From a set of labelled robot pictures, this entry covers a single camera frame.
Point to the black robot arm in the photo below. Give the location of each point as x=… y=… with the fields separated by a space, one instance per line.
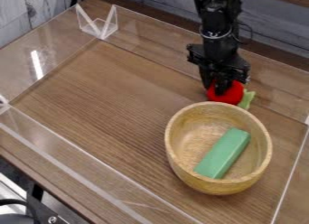
x=218 y=15

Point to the clear acrylic corner bracket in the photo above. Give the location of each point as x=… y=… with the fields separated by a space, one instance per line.
x=97 y=27

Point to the red plush strawberry toy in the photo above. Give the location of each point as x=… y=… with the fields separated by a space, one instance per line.
x=236 y=95

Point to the wooden bowl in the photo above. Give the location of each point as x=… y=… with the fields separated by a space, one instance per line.
x=194 y=129

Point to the black table leg bracket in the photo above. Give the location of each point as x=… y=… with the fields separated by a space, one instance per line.
x=45 y=216

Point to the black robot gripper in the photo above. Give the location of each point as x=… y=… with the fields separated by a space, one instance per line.
x=219 y=62

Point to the green rectangular block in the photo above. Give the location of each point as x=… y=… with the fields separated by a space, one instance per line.
x=223 y=154

